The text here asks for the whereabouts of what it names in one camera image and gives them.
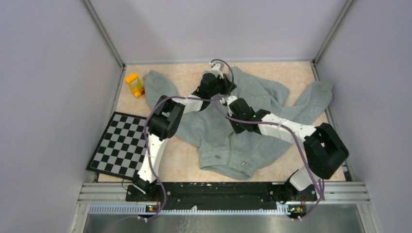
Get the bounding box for aluminium front rail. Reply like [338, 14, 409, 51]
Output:
[78, 182, 370, 216]

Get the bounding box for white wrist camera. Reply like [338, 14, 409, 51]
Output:
[221, 95, 238, 107]
[210, 62, 224, 79]

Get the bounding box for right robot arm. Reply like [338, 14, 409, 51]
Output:
[221, 96, 349, 200]

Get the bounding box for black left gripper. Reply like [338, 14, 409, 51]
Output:
[207, 73, 235, 97]

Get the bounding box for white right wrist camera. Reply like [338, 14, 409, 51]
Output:
[221, 95, 238, 107]

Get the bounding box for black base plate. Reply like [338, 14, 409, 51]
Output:
[125, 182, 318, 211]

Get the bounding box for grey zip-up jacket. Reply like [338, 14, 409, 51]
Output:
[143, 66, 334, 181]

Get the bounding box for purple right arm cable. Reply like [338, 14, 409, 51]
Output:
[212, 93, 326, 222]

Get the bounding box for yellow toy block frame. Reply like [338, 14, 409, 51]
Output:
[125, 73, 145, 98]

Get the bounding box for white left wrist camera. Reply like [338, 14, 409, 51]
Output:
[210, 62, 224, 79]

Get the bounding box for black white checkerboard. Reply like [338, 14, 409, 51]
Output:
[86, 112, 153, 180]

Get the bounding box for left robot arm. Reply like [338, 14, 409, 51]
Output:
[133, 71, 236, 201]

